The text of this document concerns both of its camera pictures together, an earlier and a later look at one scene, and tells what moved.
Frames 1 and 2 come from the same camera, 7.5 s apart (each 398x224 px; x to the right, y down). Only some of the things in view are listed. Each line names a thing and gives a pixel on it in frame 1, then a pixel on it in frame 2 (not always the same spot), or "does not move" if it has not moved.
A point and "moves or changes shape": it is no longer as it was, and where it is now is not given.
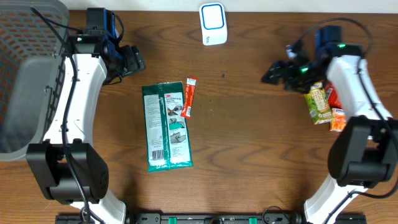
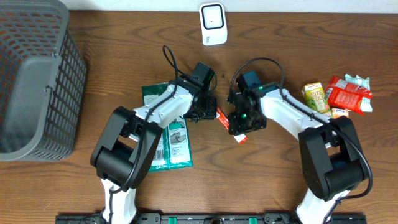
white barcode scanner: x=213 y=23 does not move
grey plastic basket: x=32 y=62 does not move
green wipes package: x=168 y=139 does not move
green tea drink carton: x=318 y=104 does not move
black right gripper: x=286 y=67 -> x=237 y=128
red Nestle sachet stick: x=191 y=83 moves or changes shape
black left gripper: x=134 y=59 -> x=211 y=113
